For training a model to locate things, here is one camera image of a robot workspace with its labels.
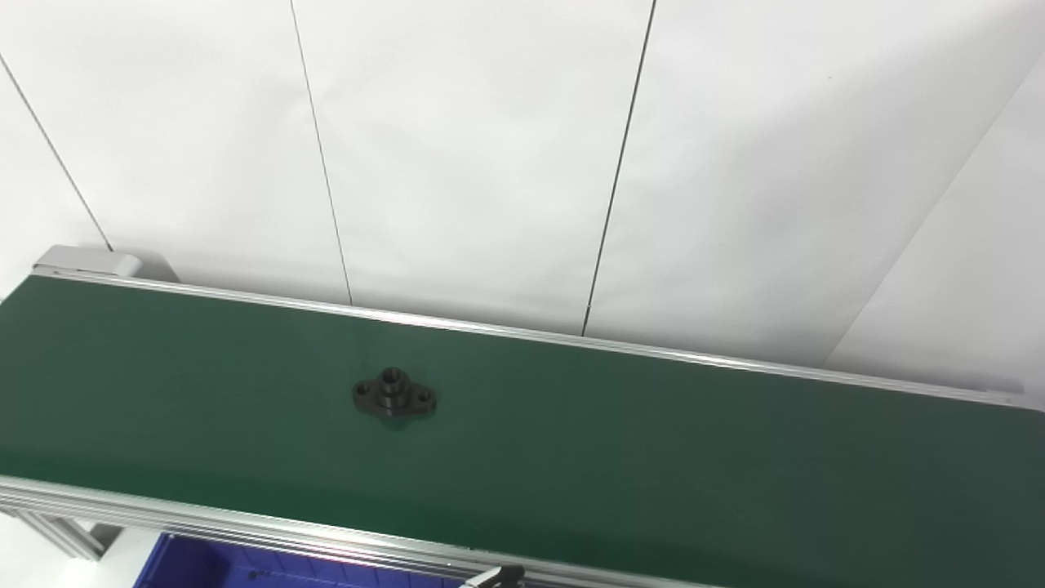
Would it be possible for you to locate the black flange part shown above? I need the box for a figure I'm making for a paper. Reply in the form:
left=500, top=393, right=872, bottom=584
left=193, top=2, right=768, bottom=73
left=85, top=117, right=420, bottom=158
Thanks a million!
left=351, top=367, right=438, bottom=421

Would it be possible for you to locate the blue plastic bin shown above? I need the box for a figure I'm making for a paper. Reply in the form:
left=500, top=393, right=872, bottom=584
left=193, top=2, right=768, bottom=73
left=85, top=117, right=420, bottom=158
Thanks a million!
left=151, top=532, right=466, bottom=588

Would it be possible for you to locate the green conveyor belt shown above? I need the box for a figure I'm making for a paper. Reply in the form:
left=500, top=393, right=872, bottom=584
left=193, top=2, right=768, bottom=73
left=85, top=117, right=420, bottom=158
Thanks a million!
left=0, top=245, right=1045, bottom=588

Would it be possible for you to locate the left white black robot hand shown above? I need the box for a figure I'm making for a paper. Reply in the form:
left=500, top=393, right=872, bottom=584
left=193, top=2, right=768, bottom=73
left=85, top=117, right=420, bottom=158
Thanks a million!
left=460, top=564, right=526, bottom=588

